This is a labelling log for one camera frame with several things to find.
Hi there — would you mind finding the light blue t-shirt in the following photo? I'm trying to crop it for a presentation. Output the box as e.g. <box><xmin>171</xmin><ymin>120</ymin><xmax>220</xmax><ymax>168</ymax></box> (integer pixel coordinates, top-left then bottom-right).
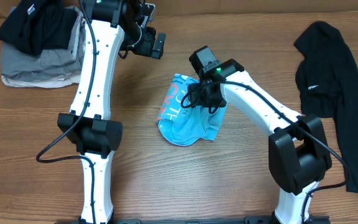
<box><xmin>155</xmin><ymin>73</ymin><xmax>227</xmax><ymax>146</ymax></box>

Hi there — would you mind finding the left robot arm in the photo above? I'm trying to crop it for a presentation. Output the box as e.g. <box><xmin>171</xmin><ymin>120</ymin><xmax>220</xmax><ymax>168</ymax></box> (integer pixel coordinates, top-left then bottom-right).
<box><xmin>57</xmin><ymin>1</ymin><xmax>166</xmax><ymax>223</ymax></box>

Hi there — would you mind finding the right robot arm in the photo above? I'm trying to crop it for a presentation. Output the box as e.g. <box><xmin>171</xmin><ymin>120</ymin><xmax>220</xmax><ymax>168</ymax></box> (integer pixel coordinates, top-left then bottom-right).
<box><xmin>185</xmin><ymin>46</ymin><xmax>332</xmax><ymax>223</ymax></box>

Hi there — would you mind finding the black folded garment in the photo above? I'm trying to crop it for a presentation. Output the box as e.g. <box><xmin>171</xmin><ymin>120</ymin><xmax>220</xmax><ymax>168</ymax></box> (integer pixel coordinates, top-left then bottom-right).
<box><xmin>0</xmin><ymin>0</ymin><xmax>78</xmax><ymax>56</ymax></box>

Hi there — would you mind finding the black unfolded garment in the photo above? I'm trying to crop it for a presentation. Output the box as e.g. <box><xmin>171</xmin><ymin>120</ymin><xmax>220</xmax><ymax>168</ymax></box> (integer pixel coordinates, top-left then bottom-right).
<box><xmin>294</xmin><ymin>21</ymin><xmax>358</xmax><ymax>193</ymax></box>

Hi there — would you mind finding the grey folded garment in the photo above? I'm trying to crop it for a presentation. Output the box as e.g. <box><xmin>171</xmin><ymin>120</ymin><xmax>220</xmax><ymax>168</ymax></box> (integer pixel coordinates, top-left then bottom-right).
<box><xmin>0</xmin><ymin>5</ymin><xmax>87</xmax><ymax>82</ymax></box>

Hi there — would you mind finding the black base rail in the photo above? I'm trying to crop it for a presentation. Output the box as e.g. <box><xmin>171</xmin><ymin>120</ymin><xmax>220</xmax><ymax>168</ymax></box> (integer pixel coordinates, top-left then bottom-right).
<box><xmin>55</xmin><ymin>215</ymin><xmax>331</xmax><ymax>224</ymax></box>

